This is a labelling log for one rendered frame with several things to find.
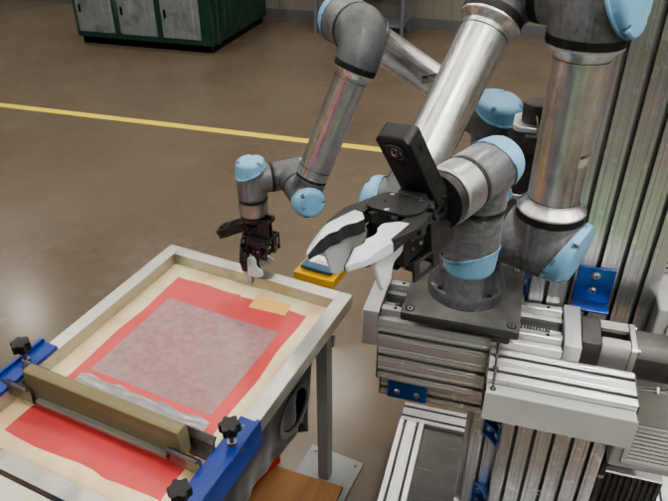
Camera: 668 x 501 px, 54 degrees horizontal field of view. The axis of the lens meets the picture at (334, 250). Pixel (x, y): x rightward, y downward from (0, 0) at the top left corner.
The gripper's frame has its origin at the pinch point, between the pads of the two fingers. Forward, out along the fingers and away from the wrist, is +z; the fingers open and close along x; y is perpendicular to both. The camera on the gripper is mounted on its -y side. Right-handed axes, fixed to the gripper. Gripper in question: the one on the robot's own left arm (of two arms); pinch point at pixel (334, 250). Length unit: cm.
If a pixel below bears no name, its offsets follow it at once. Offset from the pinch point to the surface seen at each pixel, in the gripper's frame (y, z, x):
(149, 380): 61, -15, 77
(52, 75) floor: 86, -264, 611
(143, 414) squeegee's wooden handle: 53, -3, 59
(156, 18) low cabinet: 54, -390, 597
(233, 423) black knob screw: 55, -12, 44
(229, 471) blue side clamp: 63, -8, 42
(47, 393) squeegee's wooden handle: 54, 5, 84
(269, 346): 62, -41, 64
